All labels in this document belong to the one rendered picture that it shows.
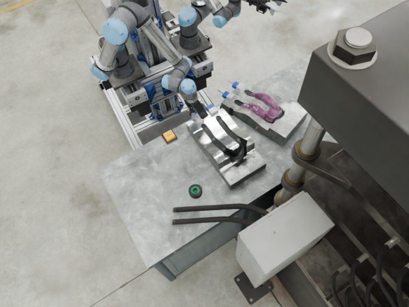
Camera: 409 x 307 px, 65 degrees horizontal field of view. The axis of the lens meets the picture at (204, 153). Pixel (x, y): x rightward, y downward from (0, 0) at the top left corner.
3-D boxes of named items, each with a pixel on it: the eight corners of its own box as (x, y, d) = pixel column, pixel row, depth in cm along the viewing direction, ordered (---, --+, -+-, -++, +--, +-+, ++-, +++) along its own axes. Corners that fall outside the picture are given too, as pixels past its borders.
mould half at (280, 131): (221, 107, 220) (221, 97, 210) (244, 84, 228) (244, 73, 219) (282, 147, 202) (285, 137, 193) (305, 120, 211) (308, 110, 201)
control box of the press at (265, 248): (228, 281, 240) (232, 226, 112) (261, 259, 247) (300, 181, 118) (245, 309, 231) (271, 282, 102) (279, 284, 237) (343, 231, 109)
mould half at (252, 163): (187, 131, 212) (185, 119, 200) (220, 112, 218) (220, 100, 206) (230, 189, 190) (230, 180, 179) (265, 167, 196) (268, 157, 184)
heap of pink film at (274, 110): (238, 107, 212) (238, 100, 205) (254, 91, 218) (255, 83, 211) (270, 128, 203) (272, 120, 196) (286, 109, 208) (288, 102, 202)
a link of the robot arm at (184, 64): (123, -4, 161) (184, 67, 189) (112, 10, 157) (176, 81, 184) (136, -13, 153) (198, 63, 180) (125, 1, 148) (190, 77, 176)
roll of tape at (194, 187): (199, 200, 188) (199, 198, 185) (187, 197, 190) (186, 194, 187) (204, 187, 192) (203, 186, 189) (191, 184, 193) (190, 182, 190)
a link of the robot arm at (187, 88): (182, 75, 169) (197, 80, 167) (185, 85, 180) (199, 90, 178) (176, 87, 167) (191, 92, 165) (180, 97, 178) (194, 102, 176)
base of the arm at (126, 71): (108, 67, 211) (103, 56, 203) (129, 58, 214) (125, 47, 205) (116, 82, 204) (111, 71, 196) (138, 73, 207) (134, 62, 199)
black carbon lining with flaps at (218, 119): (199, 127, 205) (198, 119, 196) (220, 115, 208) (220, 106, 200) (230, 167, 190) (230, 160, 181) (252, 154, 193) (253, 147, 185)
